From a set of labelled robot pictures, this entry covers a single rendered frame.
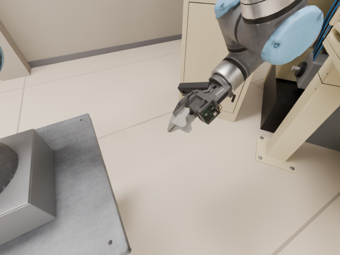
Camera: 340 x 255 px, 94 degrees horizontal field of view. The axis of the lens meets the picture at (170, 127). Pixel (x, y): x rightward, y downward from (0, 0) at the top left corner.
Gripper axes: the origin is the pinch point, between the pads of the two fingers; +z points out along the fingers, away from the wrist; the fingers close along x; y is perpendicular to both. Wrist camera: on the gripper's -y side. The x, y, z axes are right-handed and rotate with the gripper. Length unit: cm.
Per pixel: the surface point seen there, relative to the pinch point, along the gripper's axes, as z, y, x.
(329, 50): -60, 8, 22
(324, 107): -62, 12, 59
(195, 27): -57, -66, 18
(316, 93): -62, 7, 50
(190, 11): -59, -68, 9
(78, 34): 4, -249, -2
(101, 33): -20, -249, 16
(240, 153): -21, -13, 89
